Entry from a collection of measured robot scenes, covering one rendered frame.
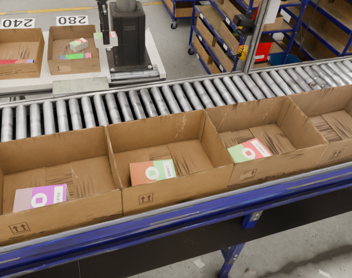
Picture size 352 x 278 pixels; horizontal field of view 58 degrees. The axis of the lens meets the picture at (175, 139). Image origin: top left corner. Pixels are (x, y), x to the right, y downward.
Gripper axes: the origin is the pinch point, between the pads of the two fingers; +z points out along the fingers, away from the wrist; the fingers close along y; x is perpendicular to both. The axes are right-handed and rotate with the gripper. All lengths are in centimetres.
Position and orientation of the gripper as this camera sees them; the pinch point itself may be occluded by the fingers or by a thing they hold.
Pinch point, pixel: (104, 34)
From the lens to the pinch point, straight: 156.1
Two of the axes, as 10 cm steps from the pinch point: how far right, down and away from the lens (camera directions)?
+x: 9.5, -1.8, 2.7
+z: -0.8, 6.8, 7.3
